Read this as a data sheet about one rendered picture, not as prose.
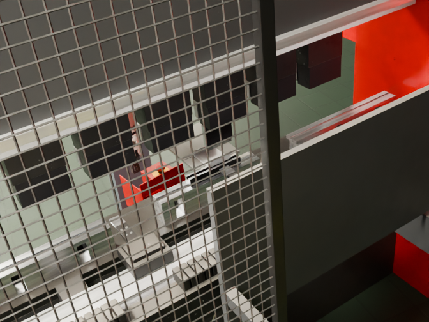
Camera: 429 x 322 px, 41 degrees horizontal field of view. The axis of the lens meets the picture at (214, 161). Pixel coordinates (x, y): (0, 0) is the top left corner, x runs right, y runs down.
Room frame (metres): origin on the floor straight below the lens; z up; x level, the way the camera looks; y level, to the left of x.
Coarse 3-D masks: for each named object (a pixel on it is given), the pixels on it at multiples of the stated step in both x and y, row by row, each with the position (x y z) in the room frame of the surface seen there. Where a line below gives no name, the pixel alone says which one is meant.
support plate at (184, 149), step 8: (200, 128) 1.82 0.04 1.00; (200, 136) 1.77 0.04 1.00; (184, 144) 1.73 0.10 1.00; (192, 144) 1.72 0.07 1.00; (200, 144) 1.71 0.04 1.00; (224, 144) 1.70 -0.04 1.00; (184, 152) 1.68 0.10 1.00; (224, 152) 1.65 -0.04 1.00; (184, 160) 1.62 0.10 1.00; (192, 168) 1.57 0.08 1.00; (200, 168) 1.57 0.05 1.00
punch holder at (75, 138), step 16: (96, 128) 1.36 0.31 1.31; (112, 128) 1.38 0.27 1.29; (128, 128) 1.40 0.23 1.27; (80, 144) 1.34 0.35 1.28; (96, 144) 1.35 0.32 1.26; (112, 144) 1.38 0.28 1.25; (128, 144) 1.40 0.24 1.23; (80, 160) 1.39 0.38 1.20; (112, 160) 1.37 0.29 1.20; (128, 160) 1.39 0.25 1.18; (96, 176) 1.34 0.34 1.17
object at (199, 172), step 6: (234, 156) 1.62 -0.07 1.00; (222, 162) 1.60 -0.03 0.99; (228, 162) 1.58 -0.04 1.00; (234, 162) 1.60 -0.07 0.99; (216, 168) 1.56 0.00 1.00; (192, 174) 1.54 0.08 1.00; (198, 174) 1.53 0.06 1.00; (204, 174) 1.54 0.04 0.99; (216, 174) 1.56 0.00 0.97; (186, 180) 1.53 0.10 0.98; (192, 180) 1.52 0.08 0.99; (198, 180) 1.53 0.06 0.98; (204, 180) 1.54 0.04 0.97; (192, 186) 1.51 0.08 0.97
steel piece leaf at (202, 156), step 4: (200, 148) 1.66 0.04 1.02; (216, 148) 1.67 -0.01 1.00; (200, 152) 1.66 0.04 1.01; (204, 152) 1.66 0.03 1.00; (212, 152) 1.65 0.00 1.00; (216, 152) 1.65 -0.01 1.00; (220, 152) 1.65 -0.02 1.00; (196, 156) 1.64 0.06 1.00; (200, 156) 1.64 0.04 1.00; (204, 156) 1.63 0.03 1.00; (212, 156) 1.63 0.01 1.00; (216, 156) 1.62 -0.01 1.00; (200, 160) 1.61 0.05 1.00; (204, 160) 1.61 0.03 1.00
